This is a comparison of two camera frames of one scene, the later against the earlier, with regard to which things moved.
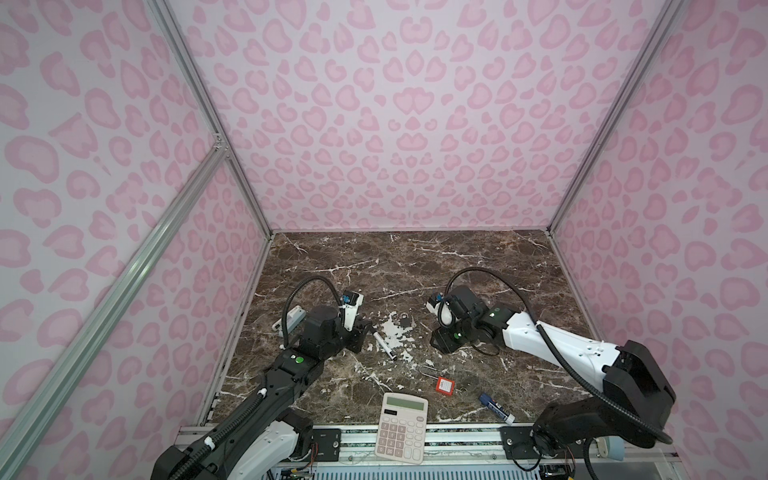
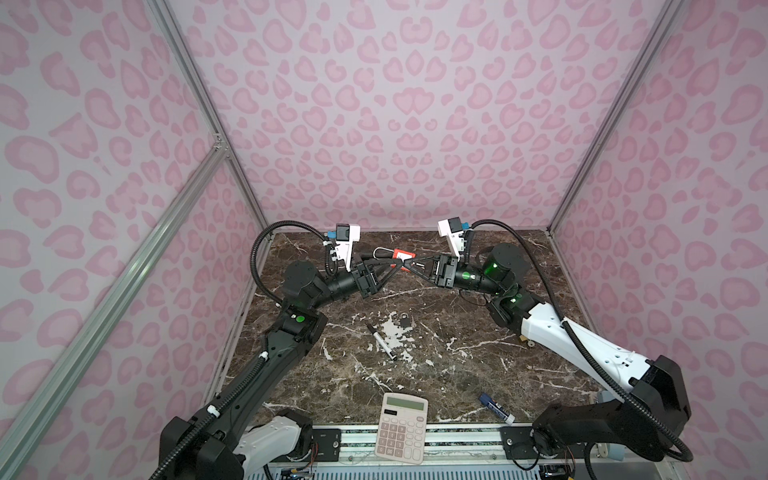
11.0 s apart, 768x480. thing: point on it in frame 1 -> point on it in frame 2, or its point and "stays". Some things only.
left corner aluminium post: x=173 y=29 stays
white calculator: x=402 y=431 stays
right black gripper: x=442 y=341 -> x=445 y=271
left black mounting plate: x=329 y=444 stays
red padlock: x=442 y=385 -> x=396 y=253
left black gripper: x=358 y=334 -> x=366 y=285
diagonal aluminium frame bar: x=16 y=426 stays
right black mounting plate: x=517 y=442 stays
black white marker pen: x=385 y=346 stays
